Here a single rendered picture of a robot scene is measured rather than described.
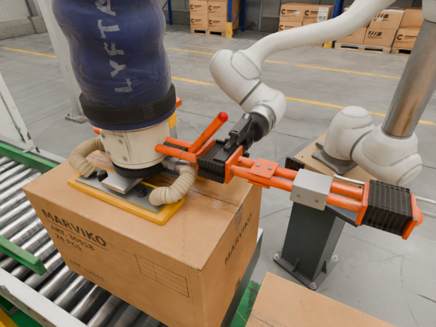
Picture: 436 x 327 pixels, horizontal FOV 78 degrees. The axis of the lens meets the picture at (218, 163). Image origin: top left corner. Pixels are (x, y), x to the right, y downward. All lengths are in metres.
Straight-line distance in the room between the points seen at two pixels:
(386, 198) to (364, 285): 1.47
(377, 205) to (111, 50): 0.56
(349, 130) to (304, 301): 0.70
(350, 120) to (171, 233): 0.87
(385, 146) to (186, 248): 0.80
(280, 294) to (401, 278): 1.13
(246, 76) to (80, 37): 0.46
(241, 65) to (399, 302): 1.66
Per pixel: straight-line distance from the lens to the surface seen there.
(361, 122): 1.24
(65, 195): 0.85
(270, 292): 1.18
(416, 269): 2.26
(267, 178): 0.57
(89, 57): 0.61
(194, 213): 0.69
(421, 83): 1.04
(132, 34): 0.58
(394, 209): 0.56
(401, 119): 1.10
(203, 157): 0.62
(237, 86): 0.85
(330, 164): 1.35
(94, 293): 1.25
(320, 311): 1.19
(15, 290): 1.34
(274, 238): 2.04
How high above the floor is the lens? 1.57
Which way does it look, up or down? 36 degrees down
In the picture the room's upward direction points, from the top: straight up
